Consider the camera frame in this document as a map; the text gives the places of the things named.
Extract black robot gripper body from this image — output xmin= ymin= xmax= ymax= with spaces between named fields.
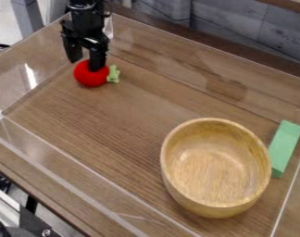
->
xmin=60 ymin=4 xmax=111 ymax=49

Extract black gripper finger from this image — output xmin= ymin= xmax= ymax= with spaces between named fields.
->
xmin=89 ymin=44 xmax=109 ymax=71
xmin=61 ymin=33 xmax=84 ymax=63

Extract red plush tomato fruit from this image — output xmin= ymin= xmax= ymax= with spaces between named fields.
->
xmin=74 ymin=60 xmax=121 ymax=87

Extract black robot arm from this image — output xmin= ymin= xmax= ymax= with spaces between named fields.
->
xmin=60 ymin=0 xmax=112 ymax=72

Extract grey table leg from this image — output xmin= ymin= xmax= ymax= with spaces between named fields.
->
xmin=10 ymin=0 xmax=44 ymax=38

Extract wooden bowl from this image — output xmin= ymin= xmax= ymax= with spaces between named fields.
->
xmin=160 ymin=118 xmax=272 ymax=218

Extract green rectangular block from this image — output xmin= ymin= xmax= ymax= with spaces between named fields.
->
xmin=268 ymin=120 xmax=300 ymax=179

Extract clear acrylic tray enclosure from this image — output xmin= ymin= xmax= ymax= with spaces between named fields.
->
xmin=0 ymin=16 xmax=300 ymax=237

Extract black metal clamp bracket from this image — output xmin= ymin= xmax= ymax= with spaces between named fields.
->
xmin=20 ymin=206 xmax=64 ymax=237

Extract black cable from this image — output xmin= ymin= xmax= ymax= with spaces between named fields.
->
xmin=0 ymin=217 xmax=14 ymax=237

